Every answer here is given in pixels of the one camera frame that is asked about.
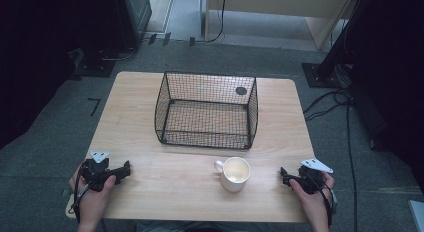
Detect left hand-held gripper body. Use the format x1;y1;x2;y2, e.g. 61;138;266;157
80;150;125;193

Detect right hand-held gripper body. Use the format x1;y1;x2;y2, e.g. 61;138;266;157
289;158;334;195

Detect white cup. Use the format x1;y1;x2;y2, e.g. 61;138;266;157
213;156;251;193

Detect black wire mesh basket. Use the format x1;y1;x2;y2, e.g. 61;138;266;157
154;70;259;150

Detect person's right hand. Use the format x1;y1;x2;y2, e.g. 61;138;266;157
288;171;336;227

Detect person's left hand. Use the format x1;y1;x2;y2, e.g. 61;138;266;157
68;161;117;227

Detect white flat object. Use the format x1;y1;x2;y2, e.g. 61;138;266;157
407;199;424;232

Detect black metal stand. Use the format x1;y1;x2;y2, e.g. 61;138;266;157
301;0;371;90

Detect dark curtain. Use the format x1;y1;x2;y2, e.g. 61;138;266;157
343;0;424;195

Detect black cabinet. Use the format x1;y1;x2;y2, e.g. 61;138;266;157
114;0;153;50

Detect light wooden panel furniture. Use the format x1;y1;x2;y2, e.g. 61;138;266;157
203;0;359;50

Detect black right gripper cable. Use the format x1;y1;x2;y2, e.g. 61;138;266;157
309;178;335;226

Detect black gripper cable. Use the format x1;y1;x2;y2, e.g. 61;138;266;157
309;178;335;226
69;163;92;223

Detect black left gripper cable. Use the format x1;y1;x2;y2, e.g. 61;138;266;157
69;163;92;223

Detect black floor cables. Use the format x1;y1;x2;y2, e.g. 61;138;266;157
302;21;359;232

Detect black stand base plate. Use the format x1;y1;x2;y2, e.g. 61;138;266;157
68;48;118;80

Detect black hanging cable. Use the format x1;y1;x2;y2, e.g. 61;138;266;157
194;0;228;45

